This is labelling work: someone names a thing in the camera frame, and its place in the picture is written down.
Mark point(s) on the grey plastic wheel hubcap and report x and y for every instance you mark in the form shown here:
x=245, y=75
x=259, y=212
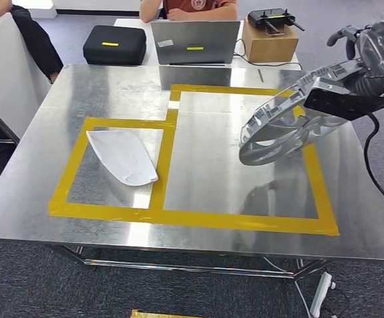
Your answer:
x=277, y=151

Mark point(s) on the steel workbench table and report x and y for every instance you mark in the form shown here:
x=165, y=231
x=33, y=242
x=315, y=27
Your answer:
x=212, y=175

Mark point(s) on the white curved plastic part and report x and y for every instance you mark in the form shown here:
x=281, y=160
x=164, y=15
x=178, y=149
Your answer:
x=122, y=156

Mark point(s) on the brown cardboard box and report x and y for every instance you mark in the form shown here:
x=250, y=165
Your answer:
x=268, y=46

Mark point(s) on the black remote controller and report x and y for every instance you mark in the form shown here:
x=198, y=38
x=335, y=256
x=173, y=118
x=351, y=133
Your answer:
x=268, y=17

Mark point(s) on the grey laptop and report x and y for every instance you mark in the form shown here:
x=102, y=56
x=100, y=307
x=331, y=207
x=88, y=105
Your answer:
x=195, y=39

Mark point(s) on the white power strip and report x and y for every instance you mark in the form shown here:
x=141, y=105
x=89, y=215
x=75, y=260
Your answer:
x=320, y=292

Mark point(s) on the person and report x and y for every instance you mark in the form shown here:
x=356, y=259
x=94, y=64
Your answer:
x=36, y=44
x=195, y=4

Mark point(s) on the black zip carry case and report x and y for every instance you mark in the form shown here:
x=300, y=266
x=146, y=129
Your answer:
x=112, y=52

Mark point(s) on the yellow floor tape square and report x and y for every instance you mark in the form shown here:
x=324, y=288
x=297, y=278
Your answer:
x=152, y=314

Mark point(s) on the steel table with yellow tape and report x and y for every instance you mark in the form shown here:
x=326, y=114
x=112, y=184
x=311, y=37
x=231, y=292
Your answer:
x=0, y=123

